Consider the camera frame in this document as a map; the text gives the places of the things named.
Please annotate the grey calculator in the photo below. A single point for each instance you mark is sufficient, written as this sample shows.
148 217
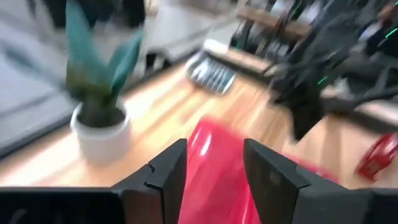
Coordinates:
211 74

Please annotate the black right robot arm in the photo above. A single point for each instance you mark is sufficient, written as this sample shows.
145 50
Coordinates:
342 46

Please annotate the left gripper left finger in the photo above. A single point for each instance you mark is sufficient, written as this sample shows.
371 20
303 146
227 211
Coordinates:
161 186

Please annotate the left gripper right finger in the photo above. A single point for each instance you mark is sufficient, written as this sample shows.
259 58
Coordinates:
280 193

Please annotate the pink plastic pencil box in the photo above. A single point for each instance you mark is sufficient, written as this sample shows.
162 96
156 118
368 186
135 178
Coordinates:
214 174

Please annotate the red stapler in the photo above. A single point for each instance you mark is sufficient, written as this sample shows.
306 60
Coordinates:
377 155

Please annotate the snake plant in white pot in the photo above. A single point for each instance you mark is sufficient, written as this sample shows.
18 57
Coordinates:
102 143

